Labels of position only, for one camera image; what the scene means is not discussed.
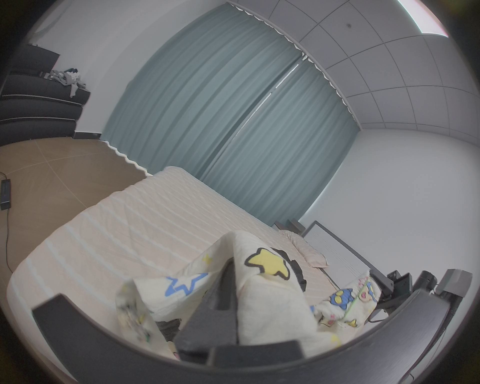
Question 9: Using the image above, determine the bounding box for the white printed pyjama top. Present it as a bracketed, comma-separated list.
[114, 230, 381, 361]

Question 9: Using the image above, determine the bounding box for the black power adapter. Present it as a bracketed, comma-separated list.
[0, 179, 12, 211]

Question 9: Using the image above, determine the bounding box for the blue-green curtain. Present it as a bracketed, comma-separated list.
[204, 56, 361, 227]
[101, 2, 302, 188]

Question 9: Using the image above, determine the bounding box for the bed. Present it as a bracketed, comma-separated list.
[7, 166, 394, 361]

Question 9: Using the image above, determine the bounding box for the grey white bedside table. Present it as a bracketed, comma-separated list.
[275, 219, 306, 236]

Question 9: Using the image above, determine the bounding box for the cream pillow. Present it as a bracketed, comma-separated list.
[281, 229, 328, 268]

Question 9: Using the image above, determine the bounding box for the black chest of drawers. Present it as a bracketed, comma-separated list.
[0, 43, 91, 146]

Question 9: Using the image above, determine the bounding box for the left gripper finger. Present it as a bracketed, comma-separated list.
[175, 258, 241, 361]

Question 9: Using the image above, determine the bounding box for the small grey white clothes pile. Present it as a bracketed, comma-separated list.
[40, 67, 89, 99]

